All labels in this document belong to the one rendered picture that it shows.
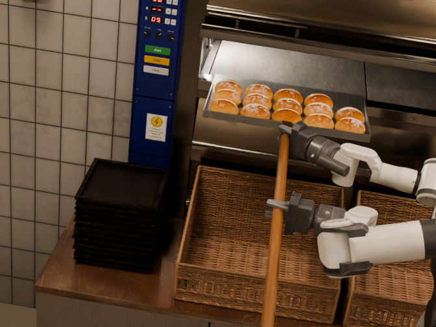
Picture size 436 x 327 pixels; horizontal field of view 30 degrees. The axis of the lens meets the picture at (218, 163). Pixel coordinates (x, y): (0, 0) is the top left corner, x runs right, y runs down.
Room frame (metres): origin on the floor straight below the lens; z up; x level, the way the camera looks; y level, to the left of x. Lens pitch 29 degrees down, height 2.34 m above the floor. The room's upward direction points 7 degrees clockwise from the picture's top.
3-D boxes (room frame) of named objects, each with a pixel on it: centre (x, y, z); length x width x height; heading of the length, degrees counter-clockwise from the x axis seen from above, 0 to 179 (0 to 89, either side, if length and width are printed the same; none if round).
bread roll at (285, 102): (2.50, -0.21, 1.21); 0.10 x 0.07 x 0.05; 83
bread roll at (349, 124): (2.42, -0.41, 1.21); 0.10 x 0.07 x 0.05; 87
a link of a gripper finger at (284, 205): (1.87, -0.17, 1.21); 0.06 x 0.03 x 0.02; 79
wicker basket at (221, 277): (2.41, -0.19, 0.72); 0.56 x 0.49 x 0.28; 87
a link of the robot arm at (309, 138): (2.26, -0.28, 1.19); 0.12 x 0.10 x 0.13; 52
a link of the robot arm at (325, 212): (1.85, -0.26, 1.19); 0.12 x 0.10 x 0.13; 79
